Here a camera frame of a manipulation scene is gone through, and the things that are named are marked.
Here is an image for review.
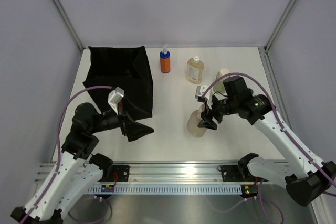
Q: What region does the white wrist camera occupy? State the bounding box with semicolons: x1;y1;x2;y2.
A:
195;85;209;103
108;87;124;114

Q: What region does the beige pump bottle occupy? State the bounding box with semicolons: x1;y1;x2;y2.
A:
186;105;207;138

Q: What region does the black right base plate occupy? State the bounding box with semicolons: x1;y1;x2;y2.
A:
217;165;254;182

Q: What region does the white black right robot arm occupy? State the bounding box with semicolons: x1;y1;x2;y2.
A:
195;73;335;206

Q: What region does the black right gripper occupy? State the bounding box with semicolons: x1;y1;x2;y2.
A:
198;94;239;131

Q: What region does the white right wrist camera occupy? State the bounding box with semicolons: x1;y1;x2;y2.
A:
195;85;209;103

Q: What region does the orange blue spray bottle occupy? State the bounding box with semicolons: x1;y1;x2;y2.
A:
160;44;171;73

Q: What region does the aluminium corner post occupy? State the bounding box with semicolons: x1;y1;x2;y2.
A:
264;0;298;53
51;0;85;52

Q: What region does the black canvas bag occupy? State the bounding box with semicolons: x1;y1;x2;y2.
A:
83;46;153;120

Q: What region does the left aluminium corner post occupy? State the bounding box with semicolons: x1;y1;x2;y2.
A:
51;0;85;52

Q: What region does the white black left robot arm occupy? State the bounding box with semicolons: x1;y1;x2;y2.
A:
10;103;154;223

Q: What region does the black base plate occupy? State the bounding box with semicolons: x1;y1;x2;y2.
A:
217;165;254;182
99;165;130;182

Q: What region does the green bottle beige cap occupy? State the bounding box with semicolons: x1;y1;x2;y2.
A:
212;68;230;95

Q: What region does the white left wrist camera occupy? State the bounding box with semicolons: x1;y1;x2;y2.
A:
108;87;124;114

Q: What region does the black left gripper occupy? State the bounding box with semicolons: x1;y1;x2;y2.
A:
89;95;154;141

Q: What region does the right aluminium corner post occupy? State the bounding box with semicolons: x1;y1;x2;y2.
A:
264;0;298;53

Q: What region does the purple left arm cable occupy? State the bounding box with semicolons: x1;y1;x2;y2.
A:
19;85;116;224

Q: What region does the clear amber soap bottle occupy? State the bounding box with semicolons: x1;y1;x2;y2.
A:
185;56;204;84

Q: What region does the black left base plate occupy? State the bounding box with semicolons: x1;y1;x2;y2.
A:
99;165;130;182

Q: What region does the white slotted cable duct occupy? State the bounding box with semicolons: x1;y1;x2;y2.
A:
86;184;242;195

